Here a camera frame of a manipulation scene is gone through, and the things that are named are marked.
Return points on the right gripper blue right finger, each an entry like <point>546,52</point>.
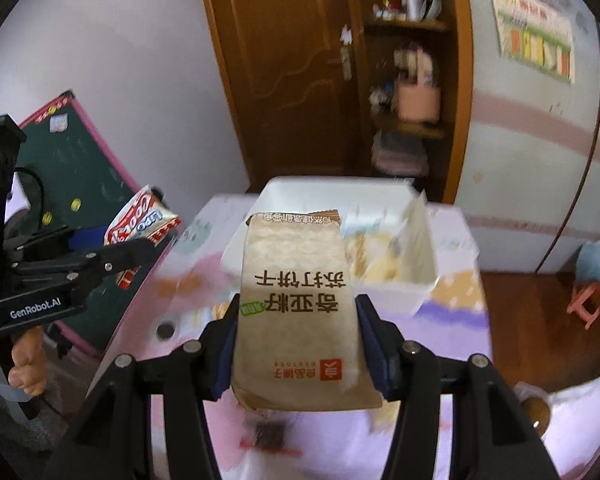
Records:
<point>381,343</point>

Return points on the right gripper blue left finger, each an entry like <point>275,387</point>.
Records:
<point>222,349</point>

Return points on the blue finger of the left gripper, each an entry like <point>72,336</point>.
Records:
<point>117,258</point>
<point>91,238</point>

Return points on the red cookies packet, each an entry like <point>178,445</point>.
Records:
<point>143,216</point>

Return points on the beige soda cracker packet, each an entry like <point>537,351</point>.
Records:
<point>300,360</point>

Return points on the blue yellow bread package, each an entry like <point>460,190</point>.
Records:
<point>377,254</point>

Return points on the brown chocolate wafer packet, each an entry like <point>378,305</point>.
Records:
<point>269,436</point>

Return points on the person left hand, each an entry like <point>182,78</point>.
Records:
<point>29,372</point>

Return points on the white plastic storage bin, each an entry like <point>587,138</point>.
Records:
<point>290,247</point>

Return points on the folded towels stack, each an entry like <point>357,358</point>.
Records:
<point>399,156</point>

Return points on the pink plastic stool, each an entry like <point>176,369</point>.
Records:
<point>585,302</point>

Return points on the white pillow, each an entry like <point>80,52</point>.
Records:
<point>572,437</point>

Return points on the brown wooden door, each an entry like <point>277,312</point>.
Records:
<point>289,81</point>

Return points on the wooden corner shelf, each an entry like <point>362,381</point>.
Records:
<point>449,43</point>

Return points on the shelf top bottles clutter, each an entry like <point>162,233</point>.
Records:
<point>413,11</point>

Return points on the green chalkboard pink frame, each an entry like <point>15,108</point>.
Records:
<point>73,179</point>

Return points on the wooden bed post knob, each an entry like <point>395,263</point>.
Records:
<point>538,412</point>

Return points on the pink basket with handle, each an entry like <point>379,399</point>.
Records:
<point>416,94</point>

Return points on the wall calendar poster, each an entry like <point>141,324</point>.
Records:
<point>535,34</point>

